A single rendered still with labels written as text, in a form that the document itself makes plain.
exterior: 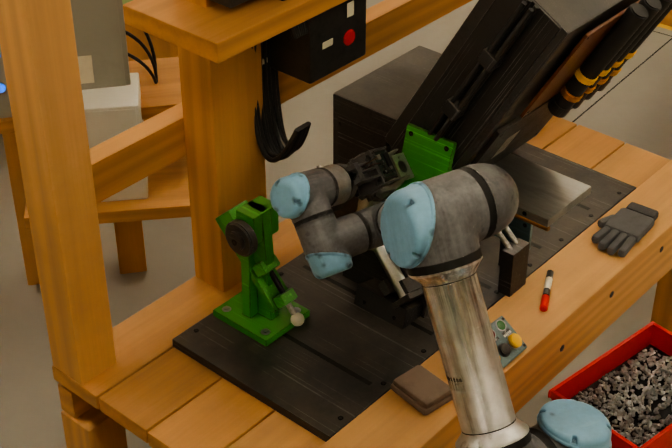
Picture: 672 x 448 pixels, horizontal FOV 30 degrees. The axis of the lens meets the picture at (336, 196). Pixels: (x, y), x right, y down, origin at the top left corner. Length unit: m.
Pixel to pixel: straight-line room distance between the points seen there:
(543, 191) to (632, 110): 2.70
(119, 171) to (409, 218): 0.79
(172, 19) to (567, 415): 0.98
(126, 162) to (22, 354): 1.62
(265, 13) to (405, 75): 0.52
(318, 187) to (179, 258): 2.10
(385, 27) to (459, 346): 1.21
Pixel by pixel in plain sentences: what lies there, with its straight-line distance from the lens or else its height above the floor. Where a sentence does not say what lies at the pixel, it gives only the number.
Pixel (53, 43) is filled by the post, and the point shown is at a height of 1.60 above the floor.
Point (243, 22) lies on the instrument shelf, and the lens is 2.27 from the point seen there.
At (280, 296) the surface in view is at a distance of 2.47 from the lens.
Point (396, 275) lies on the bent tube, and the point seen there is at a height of 0.99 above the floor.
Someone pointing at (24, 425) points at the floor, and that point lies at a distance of 3.74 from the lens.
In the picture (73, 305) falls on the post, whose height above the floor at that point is 1.07.
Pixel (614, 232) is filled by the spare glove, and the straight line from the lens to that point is 2.84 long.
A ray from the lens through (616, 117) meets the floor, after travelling 5.17.
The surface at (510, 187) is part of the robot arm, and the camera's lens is 1.92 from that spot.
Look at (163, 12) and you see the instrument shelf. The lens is 2.32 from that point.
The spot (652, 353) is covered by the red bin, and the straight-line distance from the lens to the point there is 2.59.
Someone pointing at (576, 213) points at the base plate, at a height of 0.90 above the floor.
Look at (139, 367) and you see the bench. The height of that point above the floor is 0.88.
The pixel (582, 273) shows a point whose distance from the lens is 2.74.
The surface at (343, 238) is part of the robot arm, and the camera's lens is 2.22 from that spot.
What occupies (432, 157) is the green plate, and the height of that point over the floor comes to 1.23.
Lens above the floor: 2.52
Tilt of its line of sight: 33 degrees down
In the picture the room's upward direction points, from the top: straight up
